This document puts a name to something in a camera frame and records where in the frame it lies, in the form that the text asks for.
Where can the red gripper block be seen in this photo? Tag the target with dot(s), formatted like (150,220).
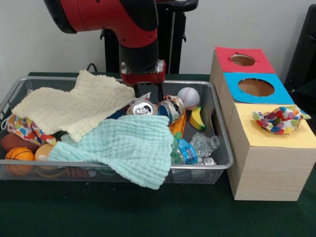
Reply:
(143,79)

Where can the colourful dotted cloth bag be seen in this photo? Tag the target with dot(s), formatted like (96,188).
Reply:
(29,132)
(146,96)
(281,121)

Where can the cream waffle cloth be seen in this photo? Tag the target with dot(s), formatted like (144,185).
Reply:
(74,108)

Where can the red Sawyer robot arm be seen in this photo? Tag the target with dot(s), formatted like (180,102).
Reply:
(123,22)

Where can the wooden box with three holes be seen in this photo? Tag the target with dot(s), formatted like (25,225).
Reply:
(266,172)

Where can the crushed silver can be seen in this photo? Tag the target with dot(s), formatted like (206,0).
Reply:
(142,108)

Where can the crushed printed can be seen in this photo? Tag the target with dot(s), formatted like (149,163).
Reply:
(171,109)

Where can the white baseball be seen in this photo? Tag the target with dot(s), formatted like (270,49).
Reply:
(188,98)

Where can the orange toy carrot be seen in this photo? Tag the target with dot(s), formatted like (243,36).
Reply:
(179,126)

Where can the yellow foam banana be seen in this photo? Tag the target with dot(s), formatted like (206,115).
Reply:
(196,119)

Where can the mint waffle cloth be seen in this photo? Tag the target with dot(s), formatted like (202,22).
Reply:
(123,148)

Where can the crushed bottle with blue label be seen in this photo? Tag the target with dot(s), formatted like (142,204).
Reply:
(187,150)

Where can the clear crushed bottle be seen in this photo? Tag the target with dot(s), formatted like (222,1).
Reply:
(203,145)

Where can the peach foam ball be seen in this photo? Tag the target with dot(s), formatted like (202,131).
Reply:
(43,150)

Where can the dark green table cloth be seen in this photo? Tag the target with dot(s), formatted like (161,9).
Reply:
(98,212)
(308,90)

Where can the small brown football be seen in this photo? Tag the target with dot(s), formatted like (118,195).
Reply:
(14,142)

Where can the small orange basketball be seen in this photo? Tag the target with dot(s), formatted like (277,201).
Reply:
(19,155)

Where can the black upright panel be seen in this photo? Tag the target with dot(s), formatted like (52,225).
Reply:
(303,49)

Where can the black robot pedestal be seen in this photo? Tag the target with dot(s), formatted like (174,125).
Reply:
(172,37)

